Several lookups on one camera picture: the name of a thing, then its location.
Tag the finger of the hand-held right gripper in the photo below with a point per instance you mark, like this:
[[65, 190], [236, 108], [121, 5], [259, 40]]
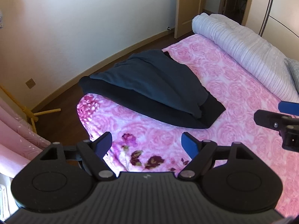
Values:
[[288, 108], [266, 117]]

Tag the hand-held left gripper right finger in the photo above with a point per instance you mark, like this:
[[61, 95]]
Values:
[[188, 144]]

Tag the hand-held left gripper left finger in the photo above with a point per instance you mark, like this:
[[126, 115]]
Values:
[[104, 144]]

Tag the grey pillow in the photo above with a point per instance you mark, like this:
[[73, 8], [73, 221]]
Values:
[[293, 71]]

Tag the black garment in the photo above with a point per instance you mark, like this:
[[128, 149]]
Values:
[[163, 115]]

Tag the pink floral blanket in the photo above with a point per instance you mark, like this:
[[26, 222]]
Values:
[[233, 93]]

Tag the white rolled quilt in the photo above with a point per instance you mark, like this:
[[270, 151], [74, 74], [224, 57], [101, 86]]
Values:
[[243, 44]]

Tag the yellow wooden rack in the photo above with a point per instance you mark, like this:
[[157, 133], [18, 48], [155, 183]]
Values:
[[28, 114]]

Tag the wooden skirting board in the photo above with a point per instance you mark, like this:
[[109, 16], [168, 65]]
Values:
[[98, 61]]

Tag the pink curtain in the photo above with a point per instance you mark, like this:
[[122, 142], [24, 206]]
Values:
[[16, 140]]

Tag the cream wardrobe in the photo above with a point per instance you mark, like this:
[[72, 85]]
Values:
[[278, 2]]

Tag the white cloth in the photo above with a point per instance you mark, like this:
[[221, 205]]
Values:
[[4, 198]]

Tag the wooden door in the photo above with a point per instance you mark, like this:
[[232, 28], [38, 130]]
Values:
[[186, 7]]

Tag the beige wall socket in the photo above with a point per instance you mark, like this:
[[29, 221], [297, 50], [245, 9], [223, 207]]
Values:
[[30, 83]]

